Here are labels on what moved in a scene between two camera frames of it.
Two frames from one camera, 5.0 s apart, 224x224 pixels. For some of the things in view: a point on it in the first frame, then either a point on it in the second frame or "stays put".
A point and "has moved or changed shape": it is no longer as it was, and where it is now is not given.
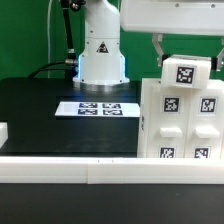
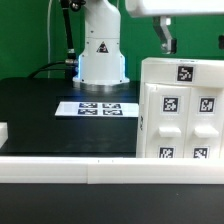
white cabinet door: (204, 128) stays put
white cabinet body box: (180, 123) stays put
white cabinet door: (169, 121) stays put
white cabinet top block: (189, 71) has moved or changed shape
